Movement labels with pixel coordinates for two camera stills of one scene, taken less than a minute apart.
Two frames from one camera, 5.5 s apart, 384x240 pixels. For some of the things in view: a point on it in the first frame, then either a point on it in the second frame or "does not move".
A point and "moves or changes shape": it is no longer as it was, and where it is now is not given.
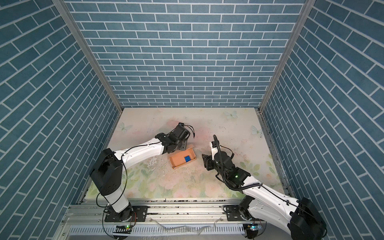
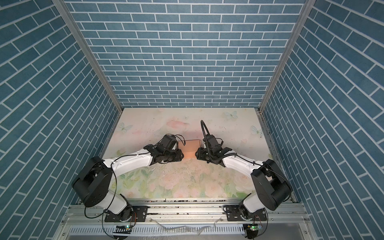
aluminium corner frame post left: [79, 33] does not move
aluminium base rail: [162, 212] does not move
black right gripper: [207, 161] → [199, 154]
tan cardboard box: [181, 158] moves or changes shape
